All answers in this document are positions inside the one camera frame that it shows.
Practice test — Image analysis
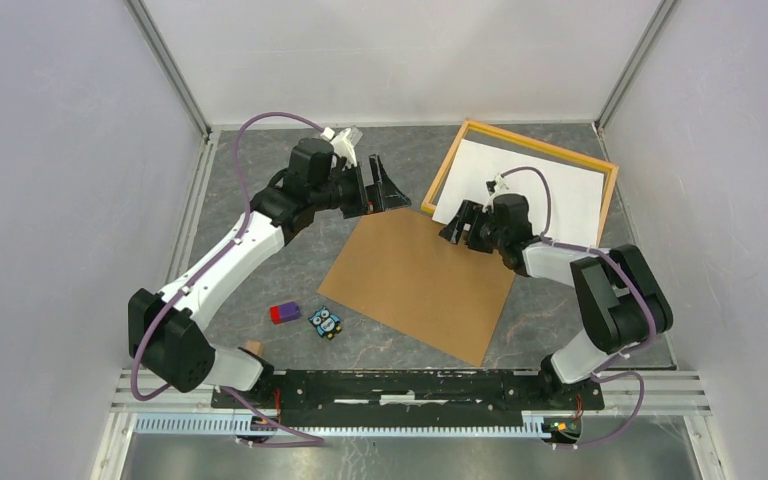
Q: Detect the building and sky photo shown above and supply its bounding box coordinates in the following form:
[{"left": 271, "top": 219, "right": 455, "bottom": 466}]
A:
[{"left": 432, "top": 140, "right": 604, "bottom": 246}]

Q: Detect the blue owl figure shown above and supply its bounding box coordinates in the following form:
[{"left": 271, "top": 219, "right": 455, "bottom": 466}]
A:
[{"left": 308, "top": 306, "right": 343, "bottom": 340}]

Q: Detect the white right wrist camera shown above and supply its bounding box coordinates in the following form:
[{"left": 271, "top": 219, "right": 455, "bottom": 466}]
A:
[{"left": 483, "top": 174, "right": 510, "bottom": 212}]

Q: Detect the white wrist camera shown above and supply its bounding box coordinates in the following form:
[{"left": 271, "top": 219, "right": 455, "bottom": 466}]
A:
[
  {"left": 319, "top": 126, "right": 363, "bottom": 169},
  {"left": 483, "top": 174, "right": 510, "bottom": 212}
]

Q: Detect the aluminium corner post right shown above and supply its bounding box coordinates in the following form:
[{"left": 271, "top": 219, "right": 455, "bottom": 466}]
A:
[{"left": 593, "top": 0, "right": 680, "bottom": 136}]

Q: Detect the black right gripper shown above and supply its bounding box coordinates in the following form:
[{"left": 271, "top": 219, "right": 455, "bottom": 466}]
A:
[{"left": 439, "top": 199, "right": 507, "bottom": 254}]

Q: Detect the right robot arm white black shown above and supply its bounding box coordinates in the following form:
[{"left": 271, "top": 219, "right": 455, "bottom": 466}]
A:
[{"left": 439, "top": 194, "right": 674, "bottom": 408}]

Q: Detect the brown cardboard backing board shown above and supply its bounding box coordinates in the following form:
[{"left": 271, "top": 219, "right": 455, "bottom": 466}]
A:
[{"left": 318, "top": 209, "right": 514, "bottom": 366}]

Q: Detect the aluminium frame rail front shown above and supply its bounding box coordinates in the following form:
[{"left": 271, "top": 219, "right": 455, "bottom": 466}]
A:
[{"left": 91, "top": 370, "right": 730, "bottom": 479}]

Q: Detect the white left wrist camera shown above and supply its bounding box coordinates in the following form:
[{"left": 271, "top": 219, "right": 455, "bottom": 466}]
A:
[{"left": 319, "top": 126, "right": 363, "bottom": 169}]

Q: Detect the aluminium corner post left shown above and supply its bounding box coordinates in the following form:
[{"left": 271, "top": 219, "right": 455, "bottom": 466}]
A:
[{"left": 124, "top": 0, "right": 212, "bottom": 139}]

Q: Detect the red purple block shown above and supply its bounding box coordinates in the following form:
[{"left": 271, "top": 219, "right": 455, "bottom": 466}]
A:
[{"left": 269, "top": 301, "right": 302, "bottom": 325}]

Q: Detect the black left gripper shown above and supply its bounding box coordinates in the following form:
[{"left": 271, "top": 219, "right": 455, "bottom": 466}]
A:
[{"left": 311, "top": 155, "right": 411, "bottom": 220}]

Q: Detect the aluminium corner post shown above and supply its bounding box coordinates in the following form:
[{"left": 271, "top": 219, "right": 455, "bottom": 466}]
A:
[
  {"left": 124, "top": 0, "right": 212, "bottom": 139},
  {"left": 593, "top": 0, "right": 680, "bottom": 136}
]

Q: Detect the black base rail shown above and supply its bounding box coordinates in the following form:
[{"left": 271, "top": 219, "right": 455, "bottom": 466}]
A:
[{"left": 242, "top": 369, "right": 605, "bottom": 428}]

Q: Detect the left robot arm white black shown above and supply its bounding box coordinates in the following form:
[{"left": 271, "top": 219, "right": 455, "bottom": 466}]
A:
[{"left": 127, "top": 138, "right": 411, "bottom": 408}]

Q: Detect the small wooden block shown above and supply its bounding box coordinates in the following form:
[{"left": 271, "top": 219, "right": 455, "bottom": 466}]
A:
[{"left": 244, "top": 341, "right": 265, "bottom": 357}]

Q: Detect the yellow wooden picture frame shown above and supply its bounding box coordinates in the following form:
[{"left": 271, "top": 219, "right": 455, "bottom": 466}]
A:
[{"left": 421, "top": 120, "right": 619, "bottom": 243}]

